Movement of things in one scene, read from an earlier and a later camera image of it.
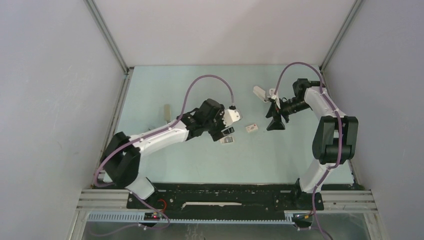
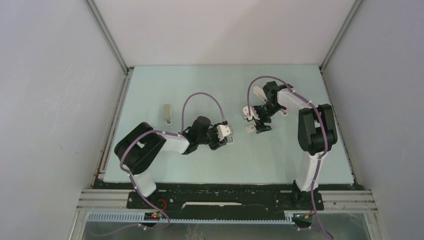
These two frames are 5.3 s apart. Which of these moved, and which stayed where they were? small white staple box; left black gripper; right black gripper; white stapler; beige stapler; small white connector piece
Moved: small white connector piece; left black gripper; right black gripper
Stayed: white stapler; beige stapler; small white staple box
